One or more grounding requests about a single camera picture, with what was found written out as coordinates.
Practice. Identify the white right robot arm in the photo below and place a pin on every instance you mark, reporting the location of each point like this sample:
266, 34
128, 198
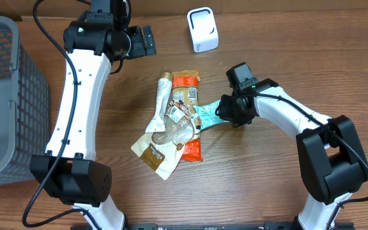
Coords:
332, 161

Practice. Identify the beige brown snack pouch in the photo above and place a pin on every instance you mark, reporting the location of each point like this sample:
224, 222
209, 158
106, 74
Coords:
162, 151

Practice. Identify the orange spaghetti pasta packet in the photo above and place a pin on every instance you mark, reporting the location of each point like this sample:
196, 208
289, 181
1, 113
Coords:
185, 92

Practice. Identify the mint green wipes packet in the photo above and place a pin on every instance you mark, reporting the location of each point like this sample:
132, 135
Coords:
207, 115

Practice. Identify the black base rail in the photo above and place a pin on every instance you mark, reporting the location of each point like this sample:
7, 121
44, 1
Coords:
235, 226

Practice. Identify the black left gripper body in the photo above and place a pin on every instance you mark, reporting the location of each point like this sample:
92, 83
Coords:
137, 40

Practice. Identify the white gold-capped tube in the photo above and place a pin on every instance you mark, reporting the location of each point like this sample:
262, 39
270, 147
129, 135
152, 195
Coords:
157, 123

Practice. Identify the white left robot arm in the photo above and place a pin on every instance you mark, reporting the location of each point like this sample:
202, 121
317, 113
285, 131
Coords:
68, 169

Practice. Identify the white barcode scanner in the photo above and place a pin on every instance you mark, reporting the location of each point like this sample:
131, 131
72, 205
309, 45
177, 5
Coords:
203, 29

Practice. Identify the grey plastic mesh basket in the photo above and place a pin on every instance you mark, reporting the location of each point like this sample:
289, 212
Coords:
24, 107

